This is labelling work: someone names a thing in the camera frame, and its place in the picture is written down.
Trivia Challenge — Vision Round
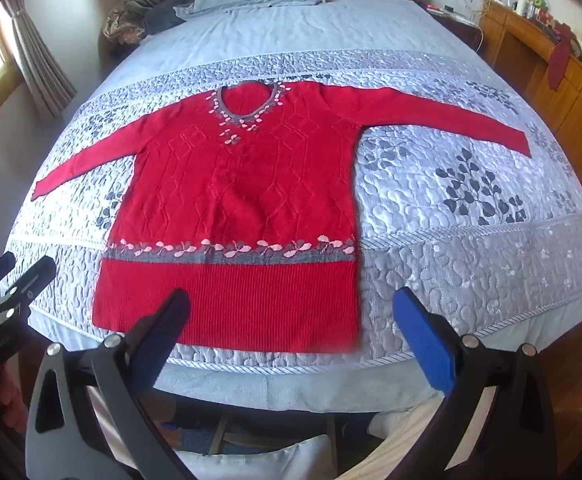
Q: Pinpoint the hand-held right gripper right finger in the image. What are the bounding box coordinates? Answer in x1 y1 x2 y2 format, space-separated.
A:
392 286 558 480

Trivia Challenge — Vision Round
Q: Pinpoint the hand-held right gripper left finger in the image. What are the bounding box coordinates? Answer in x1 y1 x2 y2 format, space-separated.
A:
25 287 194 480

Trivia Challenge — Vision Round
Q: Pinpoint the red knit sweater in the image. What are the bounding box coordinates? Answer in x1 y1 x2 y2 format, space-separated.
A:
31 80 532 353

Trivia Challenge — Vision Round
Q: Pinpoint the pile of dark clothes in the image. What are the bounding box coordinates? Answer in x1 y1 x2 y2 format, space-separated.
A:
103 0 202 46

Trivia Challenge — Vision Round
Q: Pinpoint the person's left hand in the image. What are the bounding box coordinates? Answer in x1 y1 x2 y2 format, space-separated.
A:
0 372 29 433

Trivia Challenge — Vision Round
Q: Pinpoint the white cloth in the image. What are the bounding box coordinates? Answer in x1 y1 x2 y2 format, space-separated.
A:
176 435 332 480

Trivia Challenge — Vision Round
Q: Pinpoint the beige curtain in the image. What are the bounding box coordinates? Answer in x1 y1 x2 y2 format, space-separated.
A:
3 0 78 120

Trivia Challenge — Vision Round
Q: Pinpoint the dark red cloth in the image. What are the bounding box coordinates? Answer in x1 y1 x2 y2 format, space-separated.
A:
546 22 579 92

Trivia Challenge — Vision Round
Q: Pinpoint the dark wooden nightstand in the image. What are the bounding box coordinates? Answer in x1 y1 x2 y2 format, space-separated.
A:
423 2 484 53

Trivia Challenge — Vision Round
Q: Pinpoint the wooden desk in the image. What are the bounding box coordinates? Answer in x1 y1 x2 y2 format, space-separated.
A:
478 0 582 126

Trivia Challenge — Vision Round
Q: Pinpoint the light blue bedspread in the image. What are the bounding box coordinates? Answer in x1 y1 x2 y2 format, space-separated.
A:
26 0 582 413

